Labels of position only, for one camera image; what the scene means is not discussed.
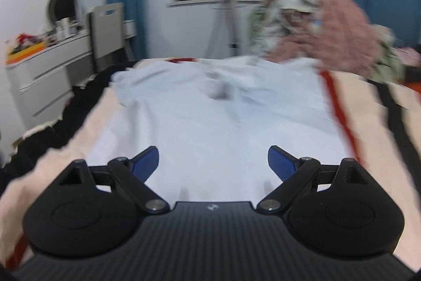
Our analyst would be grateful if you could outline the orange box on desk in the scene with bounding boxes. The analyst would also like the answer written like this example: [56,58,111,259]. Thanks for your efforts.
[5,43,46,66]

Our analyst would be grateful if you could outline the grey black chair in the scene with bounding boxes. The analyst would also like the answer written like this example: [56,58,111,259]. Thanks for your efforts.
[88,3,136,73]

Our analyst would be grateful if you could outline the wavy black mirror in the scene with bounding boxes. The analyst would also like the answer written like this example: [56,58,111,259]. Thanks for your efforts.
[47,0,82,29]

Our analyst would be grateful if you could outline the white t-shirt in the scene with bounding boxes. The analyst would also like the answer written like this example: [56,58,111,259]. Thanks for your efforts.
[86,56,353,204]

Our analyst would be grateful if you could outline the pink garment on armchair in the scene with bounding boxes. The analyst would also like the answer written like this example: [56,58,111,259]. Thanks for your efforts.
[395,47,421,67]

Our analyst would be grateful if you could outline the silver tripod stand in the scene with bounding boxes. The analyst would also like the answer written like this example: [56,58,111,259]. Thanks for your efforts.
[204,0,241,58]

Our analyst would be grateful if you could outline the white dresser desk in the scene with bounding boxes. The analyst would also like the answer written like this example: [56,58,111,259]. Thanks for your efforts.
[4,19,138,144]

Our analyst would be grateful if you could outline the pink fluffy blanket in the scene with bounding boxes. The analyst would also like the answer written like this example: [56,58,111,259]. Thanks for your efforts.
[268,0,380,76]

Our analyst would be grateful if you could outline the light green blanket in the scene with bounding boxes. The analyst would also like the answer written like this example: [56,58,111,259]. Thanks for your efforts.
[262,23,405,83]

